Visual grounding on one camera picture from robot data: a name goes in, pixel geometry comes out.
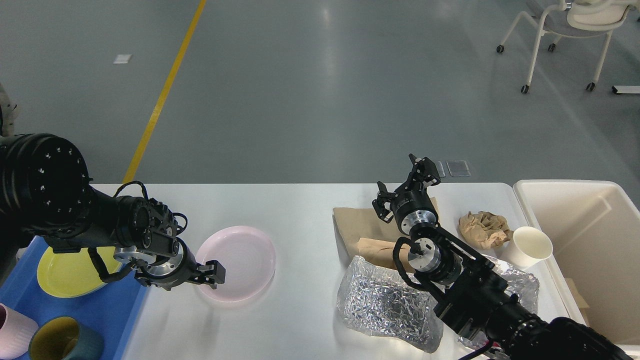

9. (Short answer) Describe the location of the blue plastic tray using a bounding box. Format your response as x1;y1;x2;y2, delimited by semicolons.
0;237;147;360

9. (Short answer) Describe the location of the beige plastic bin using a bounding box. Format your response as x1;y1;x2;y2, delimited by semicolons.
513;179;640;359

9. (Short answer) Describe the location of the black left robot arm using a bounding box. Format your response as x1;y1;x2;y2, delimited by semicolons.
0;133;226;291

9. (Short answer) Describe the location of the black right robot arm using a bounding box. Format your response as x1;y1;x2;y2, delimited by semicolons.
372;153;630;360

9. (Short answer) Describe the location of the pink plate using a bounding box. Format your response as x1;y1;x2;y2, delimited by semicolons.
196;226;277;303

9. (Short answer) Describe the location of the crumpled silver foil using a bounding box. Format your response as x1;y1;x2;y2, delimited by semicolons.
336;254;541;354

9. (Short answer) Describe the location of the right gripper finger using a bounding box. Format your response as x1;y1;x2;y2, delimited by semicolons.
372;182;399;224
407;154;441;196

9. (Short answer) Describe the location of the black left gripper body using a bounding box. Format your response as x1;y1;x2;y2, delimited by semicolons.
114;239;197;291

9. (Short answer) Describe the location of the crumpled brown paper ball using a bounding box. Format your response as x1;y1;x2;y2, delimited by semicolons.
458;210;514;249

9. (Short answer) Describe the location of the white paper cup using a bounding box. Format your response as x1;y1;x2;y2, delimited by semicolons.
500;226;554;271

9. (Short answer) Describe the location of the dark teal mug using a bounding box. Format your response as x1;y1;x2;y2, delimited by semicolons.
27;316;105;360

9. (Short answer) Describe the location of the yellow plate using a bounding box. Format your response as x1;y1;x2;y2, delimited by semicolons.
36;247;106;299

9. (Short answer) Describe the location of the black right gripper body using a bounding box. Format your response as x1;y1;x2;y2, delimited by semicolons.
391;190;439;236

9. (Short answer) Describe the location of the pink mug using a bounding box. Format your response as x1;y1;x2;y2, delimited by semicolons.
0;303;39;360

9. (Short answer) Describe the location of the brown paper bag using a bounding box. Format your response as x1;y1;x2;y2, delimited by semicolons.
333;197;441;274

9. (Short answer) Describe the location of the white rolling chair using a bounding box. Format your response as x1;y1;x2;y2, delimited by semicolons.
496;0;639;94

